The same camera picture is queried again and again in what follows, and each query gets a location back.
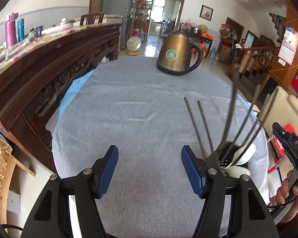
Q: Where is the shelf with bottles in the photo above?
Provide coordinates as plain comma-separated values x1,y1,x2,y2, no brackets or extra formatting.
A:
133,0,154,35

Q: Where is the white round floor fan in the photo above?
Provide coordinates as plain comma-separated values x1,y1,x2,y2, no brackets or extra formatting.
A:
127,36,142,56

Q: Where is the wooden stair railing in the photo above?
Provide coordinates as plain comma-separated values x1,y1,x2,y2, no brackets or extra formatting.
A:
228,46,281,80

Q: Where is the dark wooden side table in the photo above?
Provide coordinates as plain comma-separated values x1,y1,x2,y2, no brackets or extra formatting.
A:
189,32,214,55

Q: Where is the grey tablecloth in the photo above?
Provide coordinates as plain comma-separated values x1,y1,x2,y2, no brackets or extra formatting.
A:
52,57,269,238

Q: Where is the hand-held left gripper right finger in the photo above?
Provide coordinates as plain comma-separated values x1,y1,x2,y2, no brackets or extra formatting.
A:
181,145,280,238

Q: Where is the teal thermos bottle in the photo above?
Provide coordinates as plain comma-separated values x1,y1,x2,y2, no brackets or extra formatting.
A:
16,18,25,42

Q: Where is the dark wooden chair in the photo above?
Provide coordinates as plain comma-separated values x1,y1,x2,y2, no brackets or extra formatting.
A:
79,12,105,26

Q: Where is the wall calendar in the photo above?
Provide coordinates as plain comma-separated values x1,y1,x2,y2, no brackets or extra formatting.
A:
278,27,298,66

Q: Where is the bundle of black chopsticks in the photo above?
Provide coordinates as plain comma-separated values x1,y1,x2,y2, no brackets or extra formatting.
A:
184,79,276,164

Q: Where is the white plastic spoon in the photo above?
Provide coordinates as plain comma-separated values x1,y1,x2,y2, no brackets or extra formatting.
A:
230,144,256,166
225,165,252,178

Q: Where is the framed wall picture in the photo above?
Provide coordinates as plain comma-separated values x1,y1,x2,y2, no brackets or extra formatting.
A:
200,4,213,21

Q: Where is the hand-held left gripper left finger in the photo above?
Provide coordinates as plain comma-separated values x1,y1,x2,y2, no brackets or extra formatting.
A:
20,145,119,238

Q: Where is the pink checked table cover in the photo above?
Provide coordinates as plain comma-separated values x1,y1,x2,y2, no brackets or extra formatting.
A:
0,23,120,75

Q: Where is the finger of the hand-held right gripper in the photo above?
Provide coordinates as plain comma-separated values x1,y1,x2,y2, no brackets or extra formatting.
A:
272,122,292,152

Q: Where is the grey refrigerator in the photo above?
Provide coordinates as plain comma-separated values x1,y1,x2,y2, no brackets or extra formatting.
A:
102,0,137,50

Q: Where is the person's right hand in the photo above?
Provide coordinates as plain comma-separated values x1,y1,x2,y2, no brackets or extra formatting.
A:
273,170,298,225

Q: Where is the carved dark wooden sideboard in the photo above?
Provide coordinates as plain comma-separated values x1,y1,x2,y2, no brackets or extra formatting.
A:
0,23,122,174

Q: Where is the pink thermos bottle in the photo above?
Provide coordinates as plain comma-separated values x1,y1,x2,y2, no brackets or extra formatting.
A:
4,12,19,49

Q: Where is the beige upholstered seat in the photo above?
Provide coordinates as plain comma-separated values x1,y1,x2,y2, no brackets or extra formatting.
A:
258,85,298,139

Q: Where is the black perforated utensil holder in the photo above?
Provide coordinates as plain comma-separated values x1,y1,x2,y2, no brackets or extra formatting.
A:
204,141,254,179

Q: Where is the bronze electric kettle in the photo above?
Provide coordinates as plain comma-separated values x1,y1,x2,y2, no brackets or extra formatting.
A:
156,29,203,76

